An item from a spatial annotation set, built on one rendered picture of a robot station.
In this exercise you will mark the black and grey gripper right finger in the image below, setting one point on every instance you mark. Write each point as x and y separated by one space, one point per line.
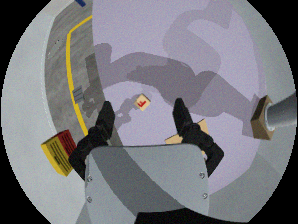
192 133

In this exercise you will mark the tan flat mat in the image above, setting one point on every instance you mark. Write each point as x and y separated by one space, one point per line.
176 139

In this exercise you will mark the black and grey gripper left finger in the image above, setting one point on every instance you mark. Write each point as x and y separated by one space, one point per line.
97 136

